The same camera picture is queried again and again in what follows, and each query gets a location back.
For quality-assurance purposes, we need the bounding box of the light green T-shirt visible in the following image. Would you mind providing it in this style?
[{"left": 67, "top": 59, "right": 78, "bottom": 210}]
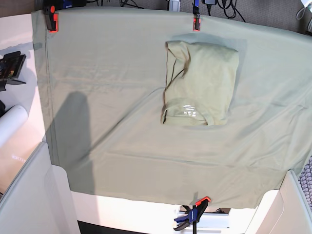
[{"left": 162, "top": 41, "right": 239, "bottom": 126}]

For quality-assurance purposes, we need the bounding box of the green table cover cloth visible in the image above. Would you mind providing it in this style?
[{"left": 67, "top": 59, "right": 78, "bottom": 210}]
[{"left": 31, "top": 7, "right": 312, "bottom": 209}]

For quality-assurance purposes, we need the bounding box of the blue orange bar clamp bottom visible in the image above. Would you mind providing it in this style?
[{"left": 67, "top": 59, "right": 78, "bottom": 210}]
[{"left": 174, "top": 196, "right": 211, "bottom": 234}]

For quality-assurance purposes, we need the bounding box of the orange blue clamp top centre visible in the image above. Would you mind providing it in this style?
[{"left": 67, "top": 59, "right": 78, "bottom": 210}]
[{"left": 193, "top": 0, "right": 201, "bottom": 32}]

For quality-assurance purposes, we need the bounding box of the orange black clamp top left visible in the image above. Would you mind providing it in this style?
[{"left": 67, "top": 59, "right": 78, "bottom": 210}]
[{"left": 43, "top": 5, "right": 58, "bottom": 33}]

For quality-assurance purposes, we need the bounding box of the white paper roll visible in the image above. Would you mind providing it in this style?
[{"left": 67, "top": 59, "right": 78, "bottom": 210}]
[{"left": 0, "top": 105, "right": 28, "bottom": 146}]

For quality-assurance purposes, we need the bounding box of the black tablet on stand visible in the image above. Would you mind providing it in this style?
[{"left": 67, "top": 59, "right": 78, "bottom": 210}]
[{"left": 0, "top": 51, "right": 26, "bottom": 92}]

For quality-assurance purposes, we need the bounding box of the silver aluminium post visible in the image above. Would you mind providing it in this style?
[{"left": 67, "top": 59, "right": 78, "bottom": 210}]
[{"left": 167, "top": 0, "right": 181, "bottom": 12}]

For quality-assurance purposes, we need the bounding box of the black power adapter with cables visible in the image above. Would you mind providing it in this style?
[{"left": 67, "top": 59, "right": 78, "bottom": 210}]
[{"left": 201, "top": 0, "right": 246, "bottom": 22}]

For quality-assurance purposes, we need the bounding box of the white cable top right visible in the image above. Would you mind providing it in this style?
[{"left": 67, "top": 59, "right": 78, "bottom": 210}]
[{"left": 296, "top": 0, "right": 312, "bottom": 21}]

